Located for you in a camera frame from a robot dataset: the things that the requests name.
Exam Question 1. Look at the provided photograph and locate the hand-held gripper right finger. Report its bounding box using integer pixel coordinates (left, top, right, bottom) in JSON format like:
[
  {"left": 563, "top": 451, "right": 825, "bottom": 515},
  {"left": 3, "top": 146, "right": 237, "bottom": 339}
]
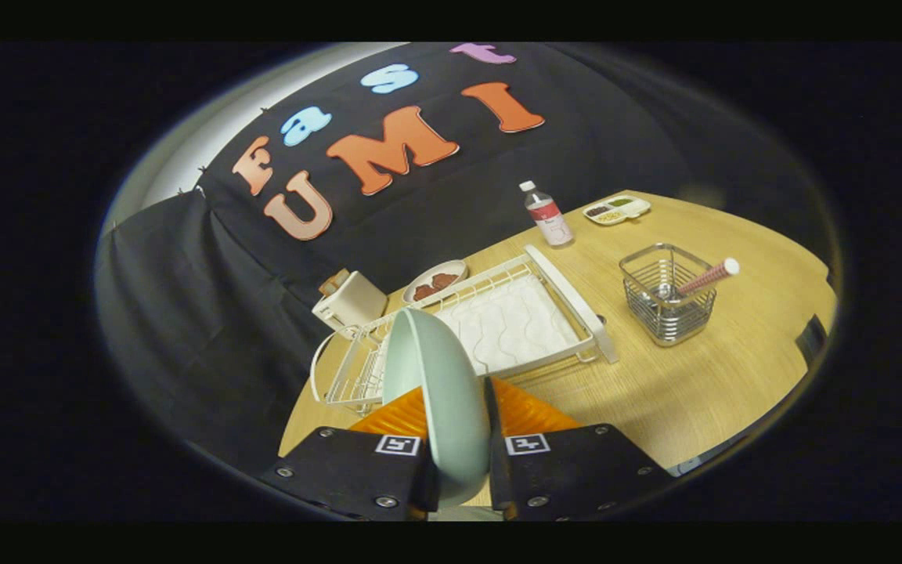
[{"left": 485, "top": 376, "right": 675, "bottom": 522}]

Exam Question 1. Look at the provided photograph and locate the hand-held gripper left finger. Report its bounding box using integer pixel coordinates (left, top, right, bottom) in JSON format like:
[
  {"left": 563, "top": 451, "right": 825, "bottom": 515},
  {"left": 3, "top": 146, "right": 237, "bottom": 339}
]
[{"left": 259, "top": 385, "right": 441, "bottom": 522}]

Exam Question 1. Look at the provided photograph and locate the pale green plate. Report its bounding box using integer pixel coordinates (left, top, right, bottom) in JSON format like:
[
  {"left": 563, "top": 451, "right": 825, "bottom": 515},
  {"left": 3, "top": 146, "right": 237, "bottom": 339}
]
[{"left": 382, "top": 307, "right": 492, "bottom": 508}]

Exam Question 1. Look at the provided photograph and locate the white wire dish rack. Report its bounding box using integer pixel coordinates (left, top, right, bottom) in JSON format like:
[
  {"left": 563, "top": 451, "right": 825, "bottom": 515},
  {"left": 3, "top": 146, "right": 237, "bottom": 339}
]
[{"left": 310, "top": 244, "right": 620, "bottom": 414}]

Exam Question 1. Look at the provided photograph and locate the metal wire basket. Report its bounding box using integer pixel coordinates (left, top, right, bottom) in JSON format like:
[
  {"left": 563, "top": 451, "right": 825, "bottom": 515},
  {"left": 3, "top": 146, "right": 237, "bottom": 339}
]
[{"left": 619, "top": 243, "right": 718, "bottom": 348}]

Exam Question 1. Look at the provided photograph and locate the pink striped handle spoon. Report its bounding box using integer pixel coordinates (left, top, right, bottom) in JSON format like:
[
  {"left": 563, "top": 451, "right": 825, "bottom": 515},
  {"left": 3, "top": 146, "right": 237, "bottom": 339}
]
[{"left": 657, "top": 258, "right": 741, "bottom": 303}]

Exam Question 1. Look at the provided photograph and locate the white plate with meat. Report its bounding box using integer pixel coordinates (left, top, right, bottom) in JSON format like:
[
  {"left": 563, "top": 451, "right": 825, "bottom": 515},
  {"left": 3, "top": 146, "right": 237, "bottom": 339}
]
[{"left": 402, "top": 259, "right": 469, "bottom": 305}]

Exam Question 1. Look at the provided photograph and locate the white drip tray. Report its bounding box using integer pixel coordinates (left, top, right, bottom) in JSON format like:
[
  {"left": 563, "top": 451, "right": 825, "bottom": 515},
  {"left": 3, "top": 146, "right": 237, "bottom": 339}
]
[{"left": 435, "top": 274, "right": 583, "bottom": 375}]

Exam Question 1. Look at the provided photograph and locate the white toaster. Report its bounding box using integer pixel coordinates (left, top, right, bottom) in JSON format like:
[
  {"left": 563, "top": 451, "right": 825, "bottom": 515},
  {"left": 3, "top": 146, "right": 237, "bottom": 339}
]
[{"left": 312, "top": 270, "right": 389, "bottom": 331}]

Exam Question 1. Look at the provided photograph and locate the black backdrop cloth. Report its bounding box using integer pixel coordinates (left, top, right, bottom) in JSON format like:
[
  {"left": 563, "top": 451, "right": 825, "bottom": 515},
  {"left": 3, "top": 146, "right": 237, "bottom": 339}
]
[{"left": 95, "top": 43, "right": 835, "bottom": 471}]

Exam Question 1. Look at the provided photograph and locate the clear plastic bottle red label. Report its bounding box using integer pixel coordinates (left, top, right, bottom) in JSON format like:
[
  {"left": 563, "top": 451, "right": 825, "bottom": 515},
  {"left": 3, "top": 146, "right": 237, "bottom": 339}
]
[{"left": 519, "top": 180, "right": 575, "bottom": 248}]

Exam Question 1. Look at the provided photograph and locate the white divided snack tray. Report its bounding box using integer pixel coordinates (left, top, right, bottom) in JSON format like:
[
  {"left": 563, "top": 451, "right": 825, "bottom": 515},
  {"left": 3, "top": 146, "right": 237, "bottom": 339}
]
[{"left": 583, "top": 194, "right": 651, "bottom": 226}]

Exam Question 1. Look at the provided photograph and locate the small black block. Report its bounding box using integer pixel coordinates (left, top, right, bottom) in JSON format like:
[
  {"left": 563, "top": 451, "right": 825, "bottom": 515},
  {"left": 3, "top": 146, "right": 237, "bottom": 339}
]
[{"left": 796, "top": 313, "right": 832, "bottom": 363}]

